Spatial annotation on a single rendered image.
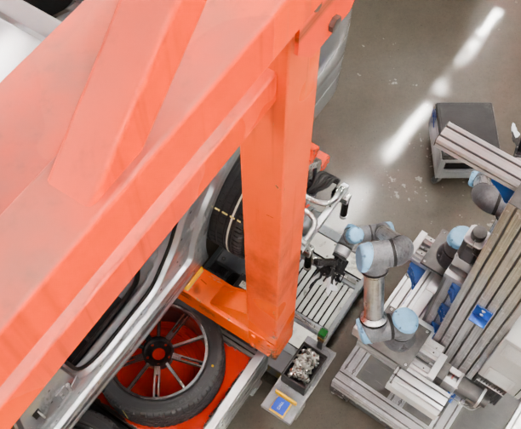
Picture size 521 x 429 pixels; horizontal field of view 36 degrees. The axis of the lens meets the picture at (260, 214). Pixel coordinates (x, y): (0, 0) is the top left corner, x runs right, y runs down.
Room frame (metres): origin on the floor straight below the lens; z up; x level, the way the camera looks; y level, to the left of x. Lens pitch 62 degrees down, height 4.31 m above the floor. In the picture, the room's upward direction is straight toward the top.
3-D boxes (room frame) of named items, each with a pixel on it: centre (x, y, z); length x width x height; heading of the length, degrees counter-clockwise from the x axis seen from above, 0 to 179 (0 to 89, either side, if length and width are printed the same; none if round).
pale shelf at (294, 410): (1.17, -0.19, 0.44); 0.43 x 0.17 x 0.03; 146
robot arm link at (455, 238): (1.65, -0.93, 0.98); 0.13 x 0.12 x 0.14; 68
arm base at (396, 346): (1.25, -0.63, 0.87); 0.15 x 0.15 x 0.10
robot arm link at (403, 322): (1.25, -0.62, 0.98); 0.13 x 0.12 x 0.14; 100
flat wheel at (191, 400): (1.30, 0.51, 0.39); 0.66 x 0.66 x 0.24
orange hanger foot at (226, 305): (1.54, 0.23, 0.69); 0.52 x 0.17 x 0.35; 56
